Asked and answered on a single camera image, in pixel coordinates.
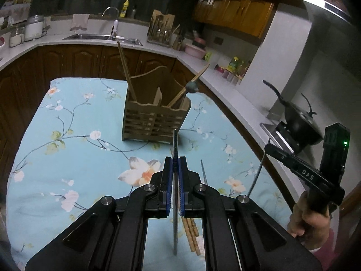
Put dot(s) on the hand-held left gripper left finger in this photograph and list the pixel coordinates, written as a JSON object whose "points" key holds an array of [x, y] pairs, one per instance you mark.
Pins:
{"points": [[169, 186]]}

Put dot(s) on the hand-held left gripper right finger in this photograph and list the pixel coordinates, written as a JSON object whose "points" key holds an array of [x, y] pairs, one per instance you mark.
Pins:
{"points": [[182, 186]]}

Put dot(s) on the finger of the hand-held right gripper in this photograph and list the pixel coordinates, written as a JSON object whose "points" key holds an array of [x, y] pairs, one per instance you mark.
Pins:
{"points": [[296, 166]]}

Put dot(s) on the pile of wooden chopsticks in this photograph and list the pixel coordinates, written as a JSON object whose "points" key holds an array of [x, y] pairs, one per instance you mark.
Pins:
{"points": [[190, 234]]}

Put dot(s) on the wooden utensil holder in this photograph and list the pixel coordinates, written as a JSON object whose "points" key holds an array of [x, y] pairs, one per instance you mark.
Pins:
{"points": [[152, 118]]}

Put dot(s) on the metal spoon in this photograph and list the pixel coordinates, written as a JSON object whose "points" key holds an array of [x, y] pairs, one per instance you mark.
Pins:
{"points": [[192, 87]]}

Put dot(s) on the brown wooden chopstick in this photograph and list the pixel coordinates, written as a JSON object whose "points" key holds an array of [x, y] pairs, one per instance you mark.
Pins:
{"points": [[127, 70]]}

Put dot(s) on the person's right forearm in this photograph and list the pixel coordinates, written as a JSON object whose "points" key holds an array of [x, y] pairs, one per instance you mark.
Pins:
{"points": [[324, 251]]}

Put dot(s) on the person's right hand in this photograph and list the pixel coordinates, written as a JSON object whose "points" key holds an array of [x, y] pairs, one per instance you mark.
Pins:
{"points": [[307, 225]]}

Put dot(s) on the black wok with lid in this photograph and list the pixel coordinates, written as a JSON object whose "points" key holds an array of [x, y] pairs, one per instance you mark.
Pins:
{"points": [[301, 124]]}

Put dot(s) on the floral light blue tablecloth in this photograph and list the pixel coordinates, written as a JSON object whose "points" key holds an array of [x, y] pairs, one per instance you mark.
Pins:
{"points": [[84, 152]]}

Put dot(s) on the grey kitchen countertop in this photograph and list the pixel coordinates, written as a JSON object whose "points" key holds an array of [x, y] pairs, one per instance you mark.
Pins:
{"points": [[214, 82]]}

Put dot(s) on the row of spice jars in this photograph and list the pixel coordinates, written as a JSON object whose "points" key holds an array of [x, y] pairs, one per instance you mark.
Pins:
{"points": [[230, 75]]}

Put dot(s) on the yellow cooking oil bottle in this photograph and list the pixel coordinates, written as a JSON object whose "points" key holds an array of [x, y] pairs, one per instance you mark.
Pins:
{"points": [[232, 65]]}

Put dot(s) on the pink plastic basin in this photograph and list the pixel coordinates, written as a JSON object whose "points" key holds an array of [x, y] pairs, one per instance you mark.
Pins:
{"points": [[194, 51]]}

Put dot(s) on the knife block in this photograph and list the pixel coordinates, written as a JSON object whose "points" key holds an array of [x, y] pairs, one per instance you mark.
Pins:
{"points": [[178, 43]]}

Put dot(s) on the steel range hood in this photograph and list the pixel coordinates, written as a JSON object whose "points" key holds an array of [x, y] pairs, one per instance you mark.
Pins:
{"points": [[330, 8]]}

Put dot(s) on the stack of bowls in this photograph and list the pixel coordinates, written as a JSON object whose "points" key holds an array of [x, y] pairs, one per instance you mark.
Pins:
{"points": [[199, 41]]}

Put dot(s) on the wooden knife block rack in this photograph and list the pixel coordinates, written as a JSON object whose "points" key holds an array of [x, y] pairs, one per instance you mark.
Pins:
{"points": [[159, 31]]}

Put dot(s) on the wooden lower cabinets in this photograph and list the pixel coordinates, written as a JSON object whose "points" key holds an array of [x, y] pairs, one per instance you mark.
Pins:
{"points": [[73, 62]]}

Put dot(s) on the wooden cabinets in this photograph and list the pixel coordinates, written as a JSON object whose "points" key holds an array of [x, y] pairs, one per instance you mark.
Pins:
{"points": [[239, 8], [73, 62]]}

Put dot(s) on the steel kitchen sink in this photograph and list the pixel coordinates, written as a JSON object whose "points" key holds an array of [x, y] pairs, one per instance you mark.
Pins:
{"points": [[93, 37]]}

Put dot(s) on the wooden upper cabinets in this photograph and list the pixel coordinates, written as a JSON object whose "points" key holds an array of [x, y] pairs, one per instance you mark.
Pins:
{"points": [[239, 8]]}

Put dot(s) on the chrome kitchen faucet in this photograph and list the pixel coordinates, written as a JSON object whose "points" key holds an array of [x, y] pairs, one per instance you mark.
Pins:
{"points": [[114, 25]]}

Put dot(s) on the small grey bottle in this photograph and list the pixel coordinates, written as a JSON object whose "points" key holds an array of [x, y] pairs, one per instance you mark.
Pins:
{"points": [[132, 12]]}

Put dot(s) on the yellow dish soap bottle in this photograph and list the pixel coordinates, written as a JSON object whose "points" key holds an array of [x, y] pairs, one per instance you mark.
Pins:
{"points": [[125, 8]]}

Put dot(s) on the beige hanging towel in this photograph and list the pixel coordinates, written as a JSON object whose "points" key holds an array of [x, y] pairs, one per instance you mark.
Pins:
{"points": [[79, 22]]}

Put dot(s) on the glass jar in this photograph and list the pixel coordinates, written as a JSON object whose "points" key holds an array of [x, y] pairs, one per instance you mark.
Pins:
{"points": [[16, 38]]}

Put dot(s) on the dark wall switch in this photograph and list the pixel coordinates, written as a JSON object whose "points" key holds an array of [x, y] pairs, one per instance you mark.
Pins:
{"points": [[217, 40]]}

